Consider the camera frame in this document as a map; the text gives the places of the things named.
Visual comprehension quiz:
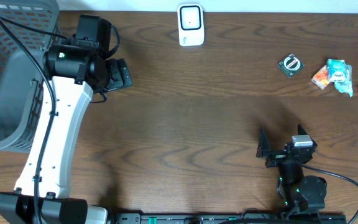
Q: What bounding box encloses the orange Kleenex tissue pack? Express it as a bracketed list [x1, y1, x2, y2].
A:
[311, 65, 330, 90]

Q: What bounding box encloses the mint green wipes pouch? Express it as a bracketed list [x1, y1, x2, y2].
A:
[334, 65, 353, 97]

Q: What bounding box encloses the dark green round-label box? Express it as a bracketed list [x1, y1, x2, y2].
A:
[277, 54, 304, 78]

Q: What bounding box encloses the teal Kleenex tissue pack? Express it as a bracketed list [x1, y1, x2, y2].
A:
[326, 59, 347, 82]

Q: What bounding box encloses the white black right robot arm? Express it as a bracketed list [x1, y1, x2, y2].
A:
[256, 124, 327, 220]

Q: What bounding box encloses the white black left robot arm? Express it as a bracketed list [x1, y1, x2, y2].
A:
[0, 14, 132, 223]

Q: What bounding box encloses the grey plastic basket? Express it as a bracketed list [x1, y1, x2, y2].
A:
[0, 0, 60, 153]

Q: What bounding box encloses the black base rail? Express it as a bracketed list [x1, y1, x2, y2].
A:
[108, 210, 347, 224]

